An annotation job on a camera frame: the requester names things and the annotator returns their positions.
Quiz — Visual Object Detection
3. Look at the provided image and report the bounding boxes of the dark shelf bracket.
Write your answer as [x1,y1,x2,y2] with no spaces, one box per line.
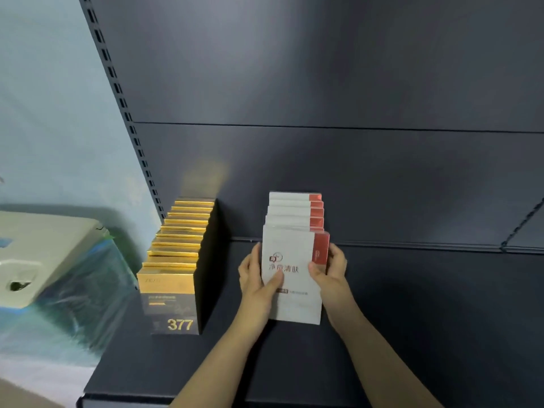
[500,199,544,254]

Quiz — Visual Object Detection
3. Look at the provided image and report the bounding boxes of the person's left hand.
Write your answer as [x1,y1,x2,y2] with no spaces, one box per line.
[238,242,285,333]

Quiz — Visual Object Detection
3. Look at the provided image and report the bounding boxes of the person's right hand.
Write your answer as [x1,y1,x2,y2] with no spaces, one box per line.
[308,243,360,333]

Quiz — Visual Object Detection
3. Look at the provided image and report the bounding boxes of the person's right forearm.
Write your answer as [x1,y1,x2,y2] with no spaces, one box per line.
[325,310,445,408]

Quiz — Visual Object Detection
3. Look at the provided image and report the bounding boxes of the white and red box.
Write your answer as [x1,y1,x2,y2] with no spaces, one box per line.
[265,215,325,233]
[268,199,325,210]
[269,191,323,203]
[267,207,325,219]
[261,225,330,326]

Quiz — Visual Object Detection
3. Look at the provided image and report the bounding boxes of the person's left forearm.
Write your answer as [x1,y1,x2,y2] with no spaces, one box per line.
[169,316,273,408]

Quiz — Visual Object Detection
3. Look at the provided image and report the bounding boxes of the slotted shelf upright post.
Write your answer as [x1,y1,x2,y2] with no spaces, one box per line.
[77,0,167,222]

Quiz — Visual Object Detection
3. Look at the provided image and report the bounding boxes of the row of black gold boxes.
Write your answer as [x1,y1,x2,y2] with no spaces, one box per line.
[136,197,220,336]

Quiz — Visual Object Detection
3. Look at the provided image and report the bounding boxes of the dark shelf back panel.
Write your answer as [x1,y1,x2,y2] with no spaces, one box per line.
[133,122,544,251]
[87,0,544,134]

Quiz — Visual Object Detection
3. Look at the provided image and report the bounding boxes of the dark shelf board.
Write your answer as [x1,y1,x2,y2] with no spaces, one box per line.
[82,239,544,408]

